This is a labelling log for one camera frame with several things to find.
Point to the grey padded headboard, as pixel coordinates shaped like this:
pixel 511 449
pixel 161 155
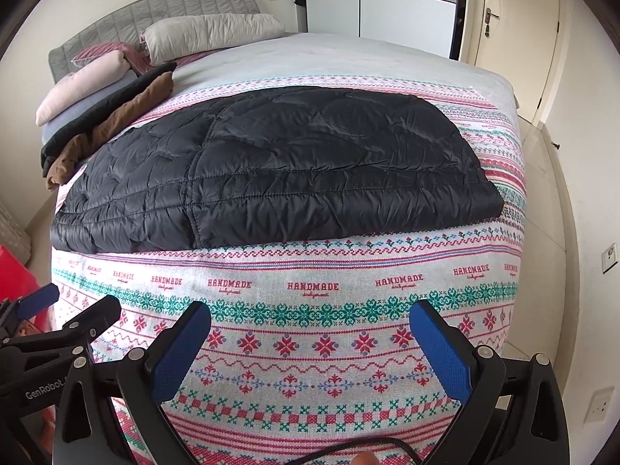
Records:
pixel 145 9

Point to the cream door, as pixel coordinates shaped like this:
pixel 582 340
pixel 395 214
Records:
pixel 523 34

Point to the brown folded garment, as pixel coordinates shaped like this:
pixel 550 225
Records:
pixel 131 106

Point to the red bag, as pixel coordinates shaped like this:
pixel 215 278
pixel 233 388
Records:
pixel 19 271

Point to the plain wall socket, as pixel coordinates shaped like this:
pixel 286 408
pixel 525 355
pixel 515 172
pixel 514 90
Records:
pixel 599 404

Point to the bed with pale sheet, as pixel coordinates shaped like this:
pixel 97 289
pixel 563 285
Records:
pixel 363 63

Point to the pink striped pillow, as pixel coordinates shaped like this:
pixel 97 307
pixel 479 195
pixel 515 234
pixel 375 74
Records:
pixel 193 56
pixel 131 55

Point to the small cream pillow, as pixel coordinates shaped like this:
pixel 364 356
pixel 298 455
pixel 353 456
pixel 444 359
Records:
pixel 82 85

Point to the large cream pillow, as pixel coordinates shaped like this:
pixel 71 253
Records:
pixel 213 34

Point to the white wardrobe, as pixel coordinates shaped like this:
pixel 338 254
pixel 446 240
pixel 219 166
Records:
pixel 387 5

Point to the black folded garment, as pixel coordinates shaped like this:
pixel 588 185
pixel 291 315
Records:
pixel 111 101

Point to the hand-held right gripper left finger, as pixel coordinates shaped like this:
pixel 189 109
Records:
pixel 179 353

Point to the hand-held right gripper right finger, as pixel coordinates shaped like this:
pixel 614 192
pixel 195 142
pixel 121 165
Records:
pixel 443 353

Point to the patterned knit-print blanket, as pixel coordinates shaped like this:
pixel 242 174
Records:
pixel 315 373

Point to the person's right hand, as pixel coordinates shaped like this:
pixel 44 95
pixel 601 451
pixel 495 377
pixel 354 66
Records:
pixel 364 459

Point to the black quilted jacket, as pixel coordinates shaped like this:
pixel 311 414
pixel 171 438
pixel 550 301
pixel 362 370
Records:
pixel 290 169

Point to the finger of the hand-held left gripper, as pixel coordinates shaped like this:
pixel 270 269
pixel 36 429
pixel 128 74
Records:
pixel 41 298
pixel 97 315

